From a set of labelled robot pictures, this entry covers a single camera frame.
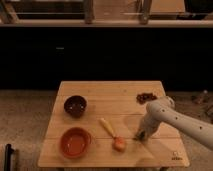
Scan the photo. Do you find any dark red grape bunch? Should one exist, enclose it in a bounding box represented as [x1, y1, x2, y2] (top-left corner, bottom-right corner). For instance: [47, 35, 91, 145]
[136, 93, 157, 104]

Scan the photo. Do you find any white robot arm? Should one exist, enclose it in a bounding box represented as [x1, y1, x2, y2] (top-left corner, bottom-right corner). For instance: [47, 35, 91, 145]
[137, 96, 213, 151]

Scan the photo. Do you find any orange bowl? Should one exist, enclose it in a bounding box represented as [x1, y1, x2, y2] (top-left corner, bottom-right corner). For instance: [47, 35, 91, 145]
[59, 127, 91, 159]

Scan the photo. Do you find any wooden shelf frame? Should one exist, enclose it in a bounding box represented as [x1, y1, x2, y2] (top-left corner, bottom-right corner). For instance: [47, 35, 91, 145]
[0, 0, 213, 28]

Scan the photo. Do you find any black object at floor left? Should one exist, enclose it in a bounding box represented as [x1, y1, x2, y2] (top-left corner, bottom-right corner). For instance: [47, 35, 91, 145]
[4, 144, 15, 171]

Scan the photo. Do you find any orange spoon with yellow handle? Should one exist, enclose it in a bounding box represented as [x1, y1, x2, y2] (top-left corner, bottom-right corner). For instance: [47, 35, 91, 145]
[99, 118, 126, 152]

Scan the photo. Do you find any wooden table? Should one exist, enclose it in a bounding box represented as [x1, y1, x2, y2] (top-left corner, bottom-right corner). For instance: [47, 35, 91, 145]
[38, 81, 189, 169]

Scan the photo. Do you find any dark purple bowl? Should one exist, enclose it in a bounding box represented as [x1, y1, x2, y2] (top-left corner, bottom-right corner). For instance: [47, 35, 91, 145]
[64, 95, 87, 118]

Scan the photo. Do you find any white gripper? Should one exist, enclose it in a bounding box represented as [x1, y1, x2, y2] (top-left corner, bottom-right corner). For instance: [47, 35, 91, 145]
[136, 113, 160, 141]

